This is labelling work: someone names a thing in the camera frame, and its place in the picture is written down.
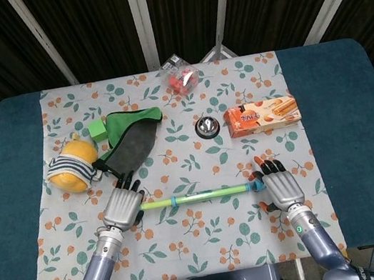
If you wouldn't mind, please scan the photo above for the right silver orange-tipped robot hand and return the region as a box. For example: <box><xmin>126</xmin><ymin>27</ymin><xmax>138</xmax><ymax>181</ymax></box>
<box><xmin>246</xmin><ymin>149</ymin><xmax>308</xmax><ymax>216</ymax></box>

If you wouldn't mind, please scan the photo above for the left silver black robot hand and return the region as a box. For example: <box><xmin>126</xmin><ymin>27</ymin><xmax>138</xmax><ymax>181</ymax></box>
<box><xmin>95</xmin><ymin>169</ymin><xmax>151</xmax><ymax>236</ymax></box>

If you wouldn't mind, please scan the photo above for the green and blue toy stick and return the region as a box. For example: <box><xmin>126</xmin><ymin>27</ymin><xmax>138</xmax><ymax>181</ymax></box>
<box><xmin>138</xmin><ymin>176</ymin><xmax>268</xmax><ymax>215</ymax></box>

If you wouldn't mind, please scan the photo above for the green and grey pouch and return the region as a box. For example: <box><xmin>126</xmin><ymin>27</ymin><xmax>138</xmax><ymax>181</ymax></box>
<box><xmin>83</xmin><ymin>104</ymin><xmax>174</xmax><ymax>186</ymax></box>

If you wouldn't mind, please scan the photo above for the yellow plush toy striped shirt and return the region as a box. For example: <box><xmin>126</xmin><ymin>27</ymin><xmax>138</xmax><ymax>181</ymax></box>
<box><xmin>40</xmin><ymin>129</ymin><xmax>106</xmax><ymax>198</ymax></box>

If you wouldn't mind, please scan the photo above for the orange biscuit box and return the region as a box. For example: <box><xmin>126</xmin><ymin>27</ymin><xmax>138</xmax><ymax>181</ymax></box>
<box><xmin>221</xmin><ymin>93</ymin><xmax>304</xmax><ymax>140</ymax></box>

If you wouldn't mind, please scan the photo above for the green cube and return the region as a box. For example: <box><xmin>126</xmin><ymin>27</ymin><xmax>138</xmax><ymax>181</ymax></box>
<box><xmin>86</xmin><ymin>117</ymin><xmax>110</xmax><ymax>143</ymax></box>

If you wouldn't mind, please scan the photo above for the floral print tablecloth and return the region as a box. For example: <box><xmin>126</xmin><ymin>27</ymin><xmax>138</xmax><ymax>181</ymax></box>
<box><xmin>0</xmin><ymin>41</ymin><xmax>349</xmax><ymax>280</ymax></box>

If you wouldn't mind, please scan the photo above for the blue table cover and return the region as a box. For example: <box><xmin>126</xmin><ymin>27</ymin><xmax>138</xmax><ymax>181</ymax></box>
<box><xmin>0</xmin><ymin>32</ymin><xmax>374</xmax><ymax>280</ymax></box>

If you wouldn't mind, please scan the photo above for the small black metal bowl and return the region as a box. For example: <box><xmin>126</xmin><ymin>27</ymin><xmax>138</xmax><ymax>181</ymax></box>
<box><xmin>193</xmin><ymin>114</ymin><xmax>223</xmax><ymax>142</ymax></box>

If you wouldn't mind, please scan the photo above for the clear box with red pieces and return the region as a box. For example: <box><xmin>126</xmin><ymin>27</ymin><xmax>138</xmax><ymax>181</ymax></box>
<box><xmin>156</xmin><ymin>49</ymin><xmax>202</xmax><ymax>98</ymax></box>

